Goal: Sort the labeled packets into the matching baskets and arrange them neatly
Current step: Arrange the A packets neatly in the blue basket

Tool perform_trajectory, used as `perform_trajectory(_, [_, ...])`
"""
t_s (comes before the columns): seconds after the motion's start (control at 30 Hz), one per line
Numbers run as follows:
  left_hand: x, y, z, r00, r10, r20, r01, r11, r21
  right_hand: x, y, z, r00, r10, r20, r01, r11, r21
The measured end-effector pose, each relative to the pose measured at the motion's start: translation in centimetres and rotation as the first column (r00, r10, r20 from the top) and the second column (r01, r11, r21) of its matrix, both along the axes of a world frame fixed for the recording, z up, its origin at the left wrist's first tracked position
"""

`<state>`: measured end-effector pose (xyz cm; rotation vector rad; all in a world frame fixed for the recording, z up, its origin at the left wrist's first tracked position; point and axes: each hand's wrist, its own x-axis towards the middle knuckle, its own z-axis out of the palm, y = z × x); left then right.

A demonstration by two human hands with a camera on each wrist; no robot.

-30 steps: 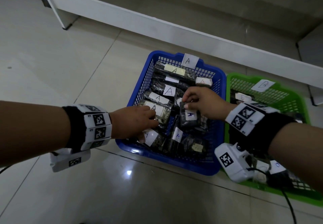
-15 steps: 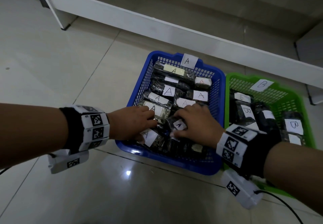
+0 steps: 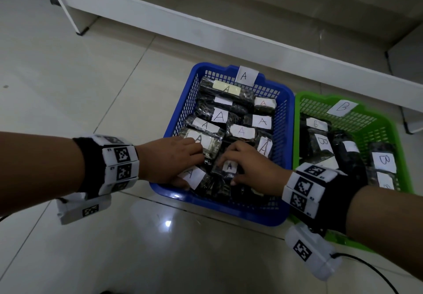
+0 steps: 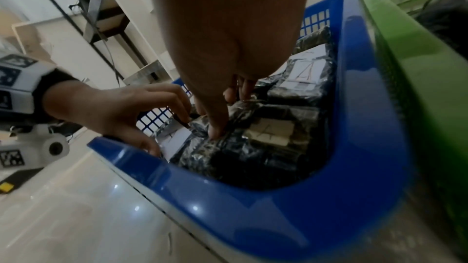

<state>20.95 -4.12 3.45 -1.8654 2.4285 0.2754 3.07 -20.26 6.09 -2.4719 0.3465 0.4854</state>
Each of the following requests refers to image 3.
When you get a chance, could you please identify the person's left hand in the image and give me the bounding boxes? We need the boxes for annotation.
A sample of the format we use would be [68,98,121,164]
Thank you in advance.
[135,136,205,189]

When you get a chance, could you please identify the person's right hand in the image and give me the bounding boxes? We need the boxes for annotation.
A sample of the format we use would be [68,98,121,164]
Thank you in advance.
[215,140,293,197]

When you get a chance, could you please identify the black item packet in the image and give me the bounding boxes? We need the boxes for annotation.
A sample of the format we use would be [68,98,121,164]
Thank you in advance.
[177,164,212,193]
[211,158,240,182]

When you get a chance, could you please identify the blue plastic mesh basket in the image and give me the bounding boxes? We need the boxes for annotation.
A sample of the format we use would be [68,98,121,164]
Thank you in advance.
[149,62,295,227]

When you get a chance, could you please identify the green plastic mesh basket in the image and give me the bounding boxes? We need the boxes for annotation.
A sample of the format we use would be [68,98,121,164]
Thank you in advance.
[289,91,414,253]

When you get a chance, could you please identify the person's left forearm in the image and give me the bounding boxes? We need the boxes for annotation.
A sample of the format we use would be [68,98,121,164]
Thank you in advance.
[0,131,85,217]

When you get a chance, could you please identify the person's right forearm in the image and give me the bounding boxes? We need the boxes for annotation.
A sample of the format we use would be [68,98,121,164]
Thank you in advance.
[345,185,423,281]

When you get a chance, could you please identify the black wristband with markers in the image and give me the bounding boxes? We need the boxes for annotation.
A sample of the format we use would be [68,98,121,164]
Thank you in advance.
[282,162,364,235]
[72,134,140,200]

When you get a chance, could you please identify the white shelf unit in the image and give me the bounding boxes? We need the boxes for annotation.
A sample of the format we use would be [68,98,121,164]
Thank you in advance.
[34,0,423,135]

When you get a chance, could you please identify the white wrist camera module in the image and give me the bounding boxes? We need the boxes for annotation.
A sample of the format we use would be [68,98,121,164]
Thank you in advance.
[285,223,343,281]
[56,193,112,226]

